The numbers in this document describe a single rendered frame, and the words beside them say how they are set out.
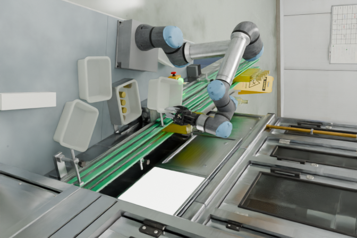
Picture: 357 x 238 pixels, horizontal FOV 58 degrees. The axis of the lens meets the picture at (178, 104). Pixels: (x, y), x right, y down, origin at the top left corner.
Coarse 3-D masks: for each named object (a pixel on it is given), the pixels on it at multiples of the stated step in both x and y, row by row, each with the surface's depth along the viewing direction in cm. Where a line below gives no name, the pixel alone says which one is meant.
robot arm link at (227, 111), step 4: (232, 100) 146; (236, 100) 147; (228, 104) 141; (232, 104) 144; (236, 104) 148; (220, 108) 142; (224, 108) 142; (228, 108) 143; (232, 108) 145; (216, 112) 146; (220, 112) 144; (224, 112) 144; (228, 112) 144; (232, 112) 146; (224, 116) 143; (228, 116) 144
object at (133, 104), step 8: (120, 88) 182; (128, 88) 186; (136, 88) 183; (128, 96) 188; (136, 96) 185; (120, 104) 172; (128, 104) 189; (136, 104) 187; (120, 112) 173; (128, 112) 189; (136, 112) 189; (128, 120) 180
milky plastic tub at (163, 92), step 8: (152, 80) 156; (160, 80) 160; (168, 80) 160; (176, 80) 165; (152, 88) 155; (160, 88) 166; (168, 88) 172; (176, 88) 171; (152, 96) 155; (160, 96) 166; (168, 96) 172; (176, 96) 171; (152, 104) 155; (160, 104) 166; (168, 104) 173; (176, 104) 171; (160, 112) 154; (168, 112) 160
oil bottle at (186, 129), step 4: (172, 124) 194; (176, 124) 192; (188, 124) 190; (164, 128) 198; (168, 128) 196; (172, 128) 194; (176, 128) 193; (180, 128) 191; (184, 128) 189; (188, 128) 188; (176, 132) 194; (180, 132) 192; (184, 132) 191; (188, 132) 189
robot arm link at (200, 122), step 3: (201, 114) 149; (198, 117) 147; (201, 117) 146; (204, 117) 146; (198, 120) 146; (201, 120) 146; (204, 120) 145; (195, 123) 148; (198, 123) 146; (201, 123) 145; (198, 126) 147; (201, 126) 146; (198, 129) 148; (201, 129) 147
